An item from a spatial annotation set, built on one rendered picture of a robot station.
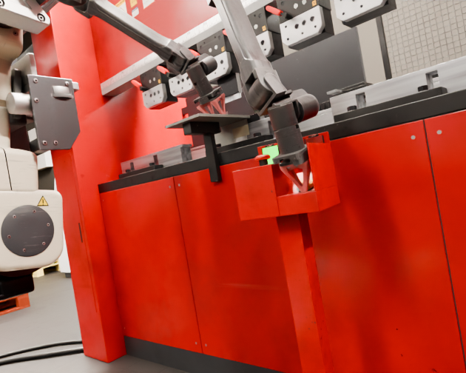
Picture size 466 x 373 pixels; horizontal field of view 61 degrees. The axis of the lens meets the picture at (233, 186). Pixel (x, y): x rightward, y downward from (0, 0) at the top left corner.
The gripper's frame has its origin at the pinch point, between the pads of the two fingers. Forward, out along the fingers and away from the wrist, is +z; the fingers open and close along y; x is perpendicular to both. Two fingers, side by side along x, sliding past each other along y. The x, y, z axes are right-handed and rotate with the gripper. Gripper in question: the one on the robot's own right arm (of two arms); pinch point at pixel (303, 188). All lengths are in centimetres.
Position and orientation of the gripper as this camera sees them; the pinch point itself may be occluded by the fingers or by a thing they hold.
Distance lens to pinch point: 93.2
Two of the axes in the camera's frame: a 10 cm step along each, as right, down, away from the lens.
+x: -8.2, 1.6, 5.6
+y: 4.9, -3.2, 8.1
